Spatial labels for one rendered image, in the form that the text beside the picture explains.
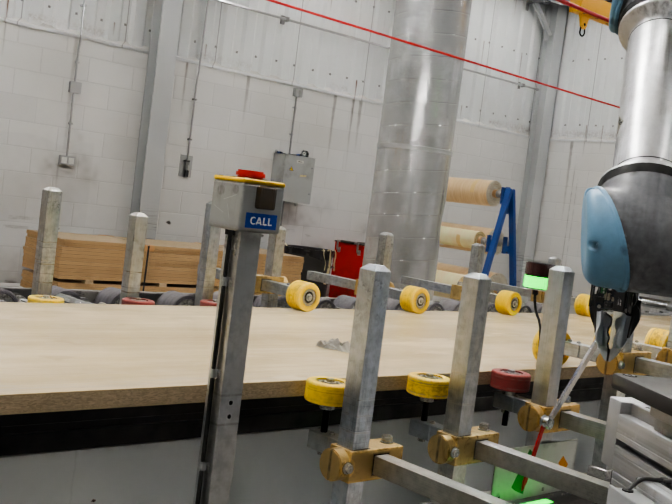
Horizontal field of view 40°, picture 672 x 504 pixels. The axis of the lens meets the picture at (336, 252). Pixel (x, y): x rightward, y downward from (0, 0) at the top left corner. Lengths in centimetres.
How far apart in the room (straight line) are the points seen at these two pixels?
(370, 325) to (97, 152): 776
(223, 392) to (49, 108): 772
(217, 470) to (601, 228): 60
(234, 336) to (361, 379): 26
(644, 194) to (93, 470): 87
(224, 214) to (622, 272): 51
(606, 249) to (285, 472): 81
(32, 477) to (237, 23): 870
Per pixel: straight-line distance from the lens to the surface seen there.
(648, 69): 126
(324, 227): 1057
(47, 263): 232
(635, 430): 124
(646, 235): 108
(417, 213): 575
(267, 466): 165
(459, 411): 163
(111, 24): 918
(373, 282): 141
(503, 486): 177
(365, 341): 142
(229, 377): 127
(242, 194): 121
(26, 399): 132
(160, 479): 152
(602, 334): 179
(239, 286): 125
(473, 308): 160
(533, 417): 181
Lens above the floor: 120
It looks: 3 degrees down
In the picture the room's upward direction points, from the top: 7 degrees clockwise
